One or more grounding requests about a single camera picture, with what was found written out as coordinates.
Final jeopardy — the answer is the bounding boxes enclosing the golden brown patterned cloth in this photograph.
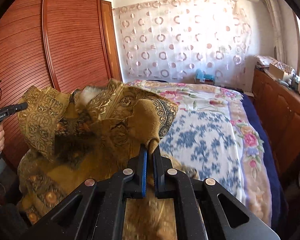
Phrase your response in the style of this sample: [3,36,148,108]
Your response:
[16,78,201,240]

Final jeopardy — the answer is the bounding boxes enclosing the cardboard box on cabinet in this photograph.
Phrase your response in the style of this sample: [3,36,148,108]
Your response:
[268,63,292,81]

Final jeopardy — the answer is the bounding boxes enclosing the white circle-patterned curtain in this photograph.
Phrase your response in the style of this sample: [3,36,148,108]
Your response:
[113,0,251,88]

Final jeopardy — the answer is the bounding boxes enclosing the dark blue mattress sheet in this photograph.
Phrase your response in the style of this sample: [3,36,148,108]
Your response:
[241,94,287,231]

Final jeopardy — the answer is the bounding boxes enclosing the wooden side cabinet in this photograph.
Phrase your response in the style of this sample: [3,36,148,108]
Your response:
[252,68,300,176]

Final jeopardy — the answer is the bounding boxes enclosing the teal object behind bed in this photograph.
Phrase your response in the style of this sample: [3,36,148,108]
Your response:
[195,69,215,82]

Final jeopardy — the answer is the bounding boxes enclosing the floral bed blanket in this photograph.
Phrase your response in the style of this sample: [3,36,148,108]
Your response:
[132,80,272,224]

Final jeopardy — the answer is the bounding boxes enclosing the blue floral linen sheet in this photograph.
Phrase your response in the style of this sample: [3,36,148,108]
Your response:
[159,109,243,199]

